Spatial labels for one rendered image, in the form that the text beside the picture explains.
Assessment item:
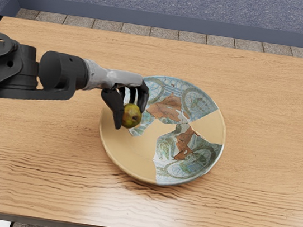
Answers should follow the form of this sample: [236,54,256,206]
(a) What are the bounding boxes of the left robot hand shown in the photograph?
[74,58,153,134]

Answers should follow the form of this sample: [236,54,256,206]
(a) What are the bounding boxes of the green round fruit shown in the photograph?
[120,102,144,131]

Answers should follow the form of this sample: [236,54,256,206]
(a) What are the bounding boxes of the patterned ceramic plate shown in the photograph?
[91,67,234,194]

